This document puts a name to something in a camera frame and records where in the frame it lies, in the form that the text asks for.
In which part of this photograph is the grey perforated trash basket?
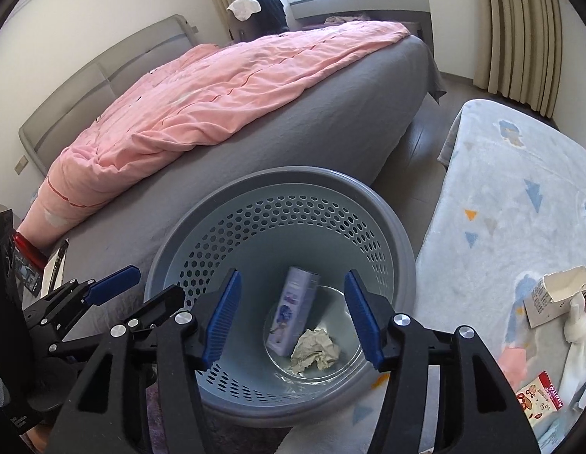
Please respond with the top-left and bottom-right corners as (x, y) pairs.
(145, 167), (416, 428)

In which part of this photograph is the grey window desk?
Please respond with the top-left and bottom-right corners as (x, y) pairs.
(290, 0), (434, 49)

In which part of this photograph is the pink quilt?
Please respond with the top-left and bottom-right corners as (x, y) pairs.
(18, 20), (411, 249)

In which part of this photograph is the chair with dark clothes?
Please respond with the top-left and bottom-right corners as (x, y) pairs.
(226, 0), (290, 42)

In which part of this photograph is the light blue patterned blanket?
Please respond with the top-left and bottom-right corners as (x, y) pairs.
(273, 98), (586, 454)

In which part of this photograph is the paper ball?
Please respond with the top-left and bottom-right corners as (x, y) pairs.
(291, 329), (340, 374)

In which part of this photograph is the torn white carton box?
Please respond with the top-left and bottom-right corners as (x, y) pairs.
(524, 266), (586, 329)

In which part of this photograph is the pink pig toy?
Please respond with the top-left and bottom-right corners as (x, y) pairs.
(497, 347), (528, 390)

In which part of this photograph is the knotted white cloth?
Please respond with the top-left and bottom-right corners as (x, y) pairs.
(558, 292), (586, 407)

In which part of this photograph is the grey bed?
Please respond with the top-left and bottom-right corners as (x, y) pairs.
(17, 36), (446, 280)

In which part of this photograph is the red snack wrapper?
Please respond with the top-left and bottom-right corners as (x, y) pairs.
(515, 371), (564, 428)

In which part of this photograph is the grey headboard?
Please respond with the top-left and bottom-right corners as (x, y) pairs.
(18, 14), (199, 174)

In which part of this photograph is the right beige curtain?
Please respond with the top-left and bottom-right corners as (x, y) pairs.
(473, 0), (563, 119)

